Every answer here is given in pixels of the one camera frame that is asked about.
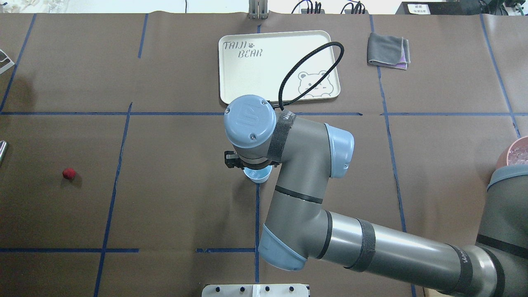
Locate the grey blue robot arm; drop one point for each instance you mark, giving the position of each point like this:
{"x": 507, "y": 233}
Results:
{"x": 298, "y": 228}

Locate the light blue plastic cup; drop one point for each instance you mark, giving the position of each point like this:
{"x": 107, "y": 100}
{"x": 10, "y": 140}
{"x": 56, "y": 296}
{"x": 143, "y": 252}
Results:
{"x": 258, "y": 176}

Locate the pile of clear ice cubes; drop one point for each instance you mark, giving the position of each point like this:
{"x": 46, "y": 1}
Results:
{"x": 517, "y": 155}

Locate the cream bear serving tray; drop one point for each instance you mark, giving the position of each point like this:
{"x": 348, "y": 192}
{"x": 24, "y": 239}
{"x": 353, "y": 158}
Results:
{"x": 258, "y": 63}

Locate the grey purple folded cloth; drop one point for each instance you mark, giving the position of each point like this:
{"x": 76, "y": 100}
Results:
{"x": 388, "y": 51}

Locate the red strawberry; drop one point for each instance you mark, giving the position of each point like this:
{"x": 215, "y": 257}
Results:
{"x": 69, "y": 173}

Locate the black box white label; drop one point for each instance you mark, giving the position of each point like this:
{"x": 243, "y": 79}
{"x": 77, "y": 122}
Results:
{"x": 449, "y": 7}

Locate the pink bowl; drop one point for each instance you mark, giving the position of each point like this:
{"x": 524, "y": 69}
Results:
{"x": 502, "y": 160}

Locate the steel muddler black tip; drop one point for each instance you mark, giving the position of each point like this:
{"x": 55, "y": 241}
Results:
{"x": 3, "y": 150}

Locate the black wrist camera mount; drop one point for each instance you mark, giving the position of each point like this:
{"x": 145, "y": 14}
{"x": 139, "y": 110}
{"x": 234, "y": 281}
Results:
{"x": 232, "y": 160}

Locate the grey metal clamp post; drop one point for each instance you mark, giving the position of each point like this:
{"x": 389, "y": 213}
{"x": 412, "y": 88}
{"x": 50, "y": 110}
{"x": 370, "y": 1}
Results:
{"x": 258, "y": 9}

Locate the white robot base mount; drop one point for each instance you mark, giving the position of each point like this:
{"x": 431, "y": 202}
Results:
{"x": 257, "y": 290}

